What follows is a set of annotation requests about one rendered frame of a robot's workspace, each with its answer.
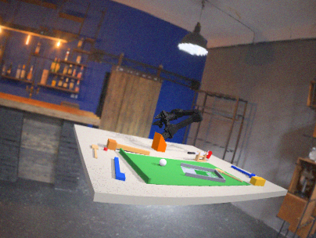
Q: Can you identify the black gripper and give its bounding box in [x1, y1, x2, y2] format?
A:
[152, 110, 171, 128]

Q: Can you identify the green flat mat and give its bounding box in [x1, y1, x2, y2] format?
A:
[124, 153, 250, 186]

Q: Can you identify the yellow block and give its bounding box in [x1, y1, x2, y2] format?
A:
[250, 176, 266, 186]

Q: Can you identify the white golf ball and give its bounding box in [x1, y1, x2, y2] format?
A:
[159, 159, 167, 166]

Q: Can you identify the blue l-shaped block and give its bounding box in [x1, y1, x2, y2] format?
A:
[114, 157, 125, 181]

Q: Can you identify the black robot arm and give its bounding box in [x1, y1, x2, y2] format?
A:
[161, 109, 203, 140]

